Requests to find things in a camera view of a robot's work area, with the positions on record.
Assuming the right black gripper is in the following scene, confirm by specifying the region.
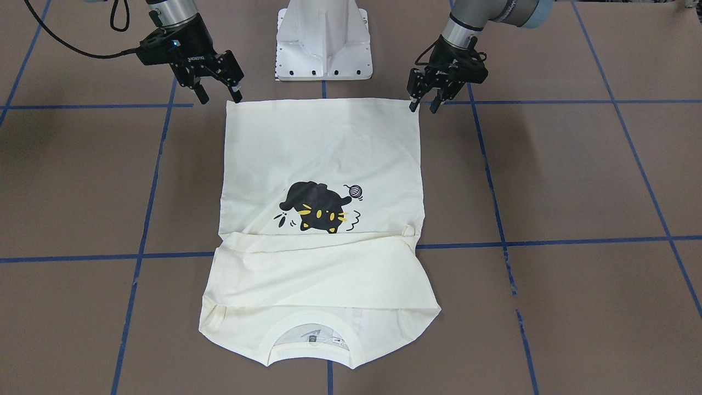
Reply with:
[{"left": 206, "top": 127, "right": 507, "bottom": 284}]
[{"left": 136, "top": 15, "right": 244, "bottom": 105}]

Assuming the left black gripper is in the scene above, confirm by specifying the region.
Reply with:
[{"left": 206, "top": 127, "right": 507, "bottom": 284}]
[{"left": 406, "top": 36, "right": 488, "bottom": 114}]

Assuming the cream long-sleeve cat shirt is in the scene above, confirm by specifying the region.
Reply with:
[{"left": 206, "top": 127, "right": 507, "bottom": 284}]
[{"left": 199, "top": 98, "right": 441, "bottom": 369}]

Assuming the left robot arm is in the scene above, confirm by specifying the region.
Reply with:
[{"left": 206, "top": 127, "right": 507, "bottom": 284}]
[{"left": 407, "top": 1, "right": 554, "bottom": 114}]

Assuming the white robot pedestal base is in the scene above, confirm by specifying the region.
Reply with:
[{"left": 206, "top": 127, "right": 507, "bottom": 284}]
[{"left": 274, "top": 1, "right": 373, "bottom": 82}]

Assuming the black cable on table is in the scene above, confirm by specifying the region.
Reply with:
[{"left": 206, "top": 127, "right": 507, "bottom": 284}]
[{"left": 23, "top": 0, "right": 144, "bottom": 59}]

